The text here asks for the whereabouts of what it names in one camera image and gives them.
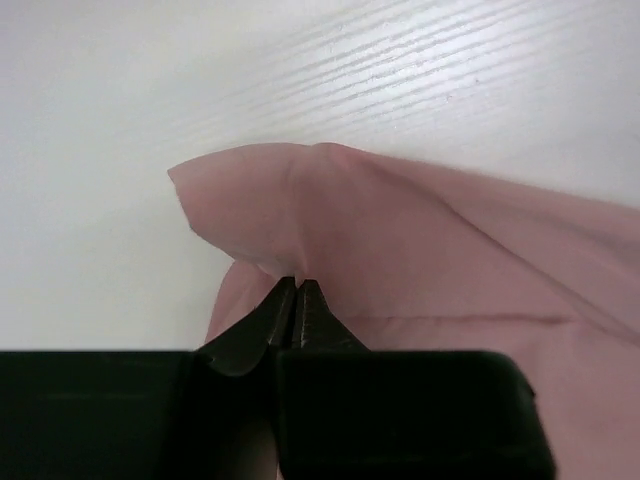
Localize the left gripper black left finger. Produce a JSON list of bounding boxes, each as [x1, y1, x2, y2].
[[1, 278, 296, 479]]

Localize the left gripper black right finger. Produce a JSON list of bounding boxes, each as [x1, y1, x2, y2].
[[277, 280, 557, 479]]

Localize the pink trousers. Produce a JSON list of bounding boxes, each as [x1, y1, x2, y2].
[[169, 144, 639, 479]]

